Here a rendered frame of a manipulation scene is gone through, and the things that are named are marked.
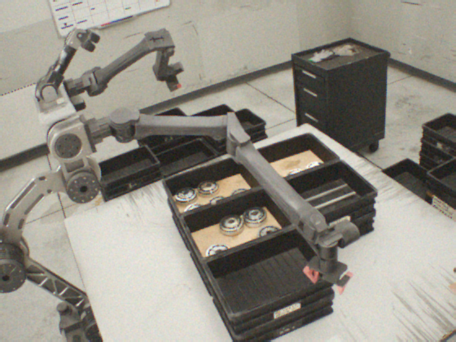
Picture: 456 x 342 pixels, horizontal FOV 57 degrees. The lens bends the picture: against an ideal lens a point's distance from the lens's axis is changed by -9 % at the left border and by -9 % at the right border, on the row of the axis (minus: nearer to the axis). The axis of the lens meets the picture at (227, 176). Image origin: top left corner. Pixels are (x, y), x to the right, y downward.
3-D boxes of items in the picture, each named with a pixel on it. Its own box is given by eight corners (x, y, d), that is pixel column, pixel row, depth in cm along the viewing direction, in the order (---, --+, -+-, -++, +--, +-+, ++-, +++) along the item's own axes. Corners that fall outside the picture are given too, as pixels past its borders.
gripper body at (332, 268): (319, 257, 136) (319, 239, 132) (348, 269, 130) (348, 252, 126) (308, 270, 132) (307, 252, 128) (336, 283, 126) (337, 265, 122)
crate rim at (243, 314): (231, 322, 142) (230, 318, 141) (202, 265, 166) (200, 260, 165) (337, 278, 151) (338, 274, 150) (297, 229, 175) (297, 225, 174)
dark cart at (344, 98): (330, 176, 352) (326, 70, 302) (298, 152, 387) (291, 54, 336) (383, 151, 371) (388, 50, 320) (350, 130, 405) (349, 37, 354)
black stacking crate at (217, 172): (184, 236, 196) (178, 216, 189) (166, 199, 219) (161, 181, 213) (266, 207, 205) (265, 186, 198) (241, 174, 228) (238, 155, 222)
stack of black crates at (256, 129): (225, 195, 328) (216, 141, 302) (208, 175, 351) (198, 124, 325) (272, 174, 340) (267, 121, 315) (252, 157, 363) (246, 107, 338)
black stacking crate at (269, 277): (235, 339, 148) (231, 319, 142) (207, 282, 172) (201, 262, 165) (335, 295, 157) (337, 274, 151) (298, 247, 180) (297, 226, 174)
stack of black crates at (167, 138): (155, 188, 346) (142, 138, 321) (143, 171, 369) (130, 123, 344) (202, 169, 358) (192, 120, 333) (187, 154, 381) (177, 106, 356)
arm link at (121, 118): (243, 129, 158) (244, 108, 150) (243, 159, 150) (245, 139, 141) (116, 126, 156) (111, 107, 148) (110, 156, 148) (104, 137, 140)
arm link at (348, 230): (302, 232, 133) (308, 217, 126) (332, 217, 137) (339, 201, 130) (325, 263, 127) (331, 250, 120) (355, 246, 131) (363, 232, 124)
